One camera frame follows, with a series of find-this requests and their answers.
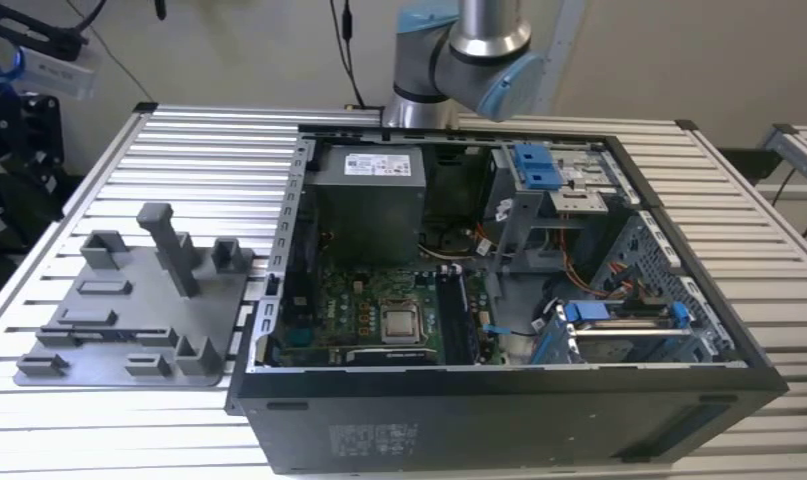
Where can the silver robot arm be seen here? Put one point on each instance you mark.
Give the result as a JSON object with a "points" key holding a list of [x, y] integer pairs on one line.
{"points": [[484, 50]]}

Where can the black RAM slot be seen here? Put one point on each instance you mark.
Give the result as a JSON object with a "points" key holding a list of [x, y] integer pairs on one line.
{"points": [[462, 320], [445, 320]]}

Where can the black table corner cap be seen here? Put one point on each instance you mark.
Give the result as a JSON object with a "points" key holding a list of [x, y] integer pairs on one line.
{"points": [[687, 125], [146, 106], [785, 129]]}

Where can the black hanging plug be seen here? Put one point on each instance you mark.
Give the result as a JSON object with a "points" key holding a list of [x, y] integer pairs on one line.
{"points": [[161, 7]]}

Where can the grey parts rack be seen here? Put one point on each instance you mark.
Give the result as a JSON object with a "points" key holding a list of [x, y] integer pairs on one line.
{"points": [[144, 310]]}

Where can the grey power supply unit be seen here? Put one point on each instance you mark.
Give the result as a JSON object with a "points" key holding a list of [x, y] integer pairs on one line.
{"points": [[366, 220]]}

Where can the teal port connector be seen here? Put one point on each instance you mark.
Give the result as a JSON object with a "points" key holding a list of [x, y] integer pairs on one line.
{"points": [[298, 336]]}

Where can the green motherboard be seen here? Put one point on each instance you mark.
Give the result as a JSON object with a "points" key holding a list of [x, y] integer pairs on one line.
{"points": [[350, 295]]}

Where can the silver CPU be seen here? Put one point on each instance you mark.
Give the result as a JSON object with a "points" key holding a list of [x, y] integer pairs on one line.
{"points": [[400, 324]]}

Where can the NVIDIA graphics card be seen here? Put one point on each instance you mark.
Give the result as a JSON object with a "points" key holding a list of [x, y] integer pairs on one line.
{"points": [[393, 356]]}

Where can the blue drive latch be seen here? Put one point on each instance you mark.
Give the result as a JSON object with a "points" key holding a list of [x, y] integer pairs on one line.
{"points": [[543, 179], [532, 156]]}

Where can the silver drive cage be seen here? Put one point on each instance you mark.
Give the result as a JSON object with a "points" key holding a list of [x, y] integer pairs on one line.
{"points": [[580, 200]]}

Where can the black PC case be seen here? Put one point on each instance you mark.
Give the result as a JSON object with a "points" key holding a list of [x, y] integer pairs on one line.
{"points": [[444, 430]]}

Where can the blue disk carrier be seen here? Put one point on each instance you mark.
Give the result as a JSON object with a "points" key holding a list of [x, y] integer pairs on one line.
{"points": [[585, 311]]}

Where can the perforated disk bay cage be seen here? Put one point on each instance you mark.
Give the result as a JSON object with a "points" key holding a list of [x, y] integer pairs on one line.
{"points": [[651, 250]]}

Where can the aluminium side table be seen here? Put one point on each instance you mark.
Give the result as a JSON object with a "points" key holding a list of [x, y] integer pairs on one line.
{"points": [[804, 150]]}

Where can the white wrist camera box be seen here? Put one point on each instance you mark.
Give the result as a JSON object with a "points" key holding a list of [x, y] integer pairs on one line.
{"points": [[64, 75]]}

